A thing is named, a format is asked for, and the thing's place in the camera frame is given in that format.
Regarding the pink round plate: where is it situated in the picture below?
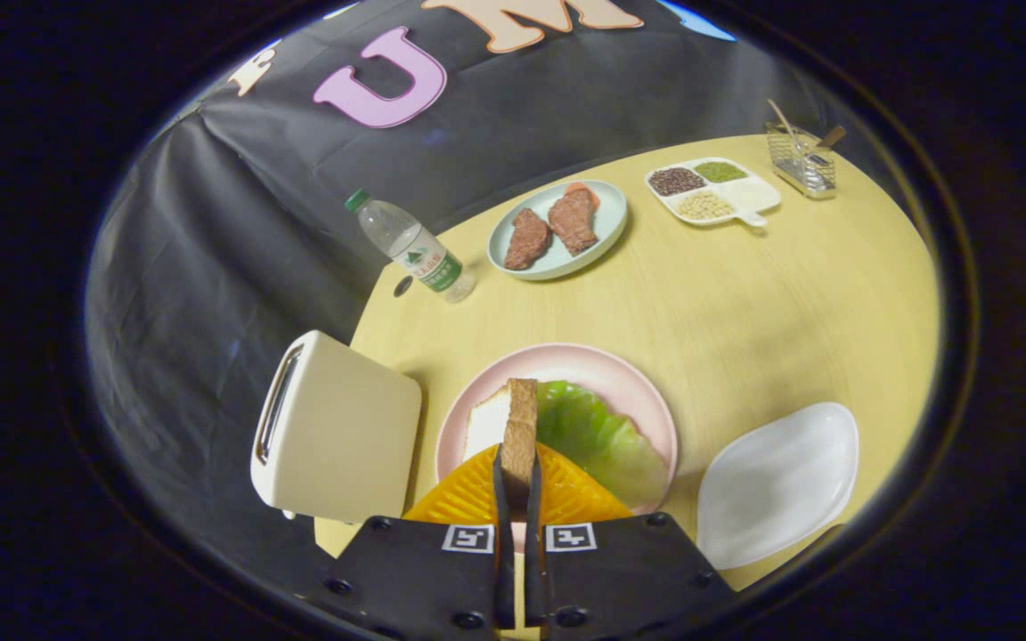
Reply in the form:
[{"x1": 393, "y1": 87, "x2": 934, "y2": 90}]
[{"x1": 435, "y1": 343, "x2": 680, "y2": 553}]

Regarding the brown meat patty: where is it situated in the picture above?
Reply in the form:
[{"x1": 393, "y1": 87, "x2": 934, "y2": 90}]
[
  {"x1": 504, "y1": 208, "x2": 552, "y2": 272},
  {"x1": 548, "y1": 189, "x2": 599, "y2": 257}
]

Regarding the bread slice under ham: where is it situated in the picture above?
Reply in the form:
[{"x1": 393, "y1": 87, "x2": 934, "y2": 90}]
[{"x1": 462, "y1": 385, "x2": 514, "y2": 464}]

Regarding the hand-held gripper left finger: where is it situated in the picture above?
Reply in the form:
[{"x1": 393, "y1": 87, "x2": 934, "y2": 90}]
[{"x1": 310, "y1": 445, "x2": 516, "y2": 637}]

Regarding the pile of yellow beans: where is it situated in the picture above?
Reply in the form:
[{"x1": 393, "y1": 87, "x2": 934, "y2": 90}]
[{"x1": 678, "y1": 191, "x2": 735, "y2": 221}]

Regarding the plain white bread slice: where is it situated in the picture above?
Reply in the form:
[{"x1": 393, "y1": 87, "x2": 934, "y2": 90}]
[{"x1": 504, "y1": 378, "x2": 539, "y2": 513}]

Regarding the white leaf-shaped plate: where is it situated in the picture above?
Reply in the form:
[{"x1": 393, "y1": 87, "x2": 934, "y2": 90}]
[{"x1": 696, "y1": 402, "x2": 860, "y2": 571}]

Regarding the metal wire basket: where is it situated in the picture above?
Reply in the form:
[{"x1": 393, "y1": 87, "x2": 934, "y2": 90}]
[{"x1": 764, "y1": 122, "x2": 837, "y2": 199}]

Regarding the cream white toaster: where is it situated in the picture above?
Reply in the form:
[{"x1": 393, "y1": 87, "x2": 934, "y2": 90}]
[{"x1": 250, "y1": 330, "x2": 423, "y2": 523}]

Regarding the clear plastic water bottle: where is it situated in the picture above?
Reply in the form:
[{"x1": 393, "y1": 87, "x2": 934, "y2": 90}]
[{"x1": 344, "y1": 188, "x2": 476, "y2": 304}]

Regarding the pile of dark beans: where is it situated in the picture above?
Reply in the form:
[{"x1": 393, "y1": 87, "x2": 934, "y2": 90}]
[{"x1": 648, "y1": 166, "x2": 707, "y2": 197}]

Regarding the white divided dish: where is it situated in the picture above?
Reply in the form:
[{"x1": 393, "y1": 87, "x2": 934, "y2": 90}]
[{"x1": 644, "y1": 157, "x2": 782, "y2": 228}]

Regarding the light wooden utensil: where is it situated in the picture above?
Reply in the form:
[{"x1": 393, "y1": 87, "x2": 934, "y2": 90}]
[{"x1": 767, "y1": 98, "x2": 805, "y2": 154}]

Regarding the pile of green beans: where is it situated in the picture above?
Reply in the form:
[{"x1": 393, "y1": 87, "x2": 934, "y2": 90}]
[{"x1": 693, "y1": 160, "x2": 748, "y2": 184}]

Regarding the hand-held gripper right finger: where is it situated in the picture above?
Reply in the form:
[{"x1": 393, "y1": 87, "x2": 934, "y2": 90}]
[{"x1": 524, "y1": 443, "x2": 737, "y2": 640}]

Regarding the light blue oval plate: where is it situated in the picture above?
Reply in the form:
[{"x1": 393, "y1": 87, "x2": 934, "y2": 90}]
[{"x1": 487, "y1": 179, "x2": 629, "y2": 282}]

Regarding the green lettuce leaf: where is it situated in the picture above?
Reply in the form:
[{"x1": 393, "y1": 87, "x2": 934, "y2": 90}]
[{"x1": 535, "y1": 380, "x2": 670, "y2": 510}]

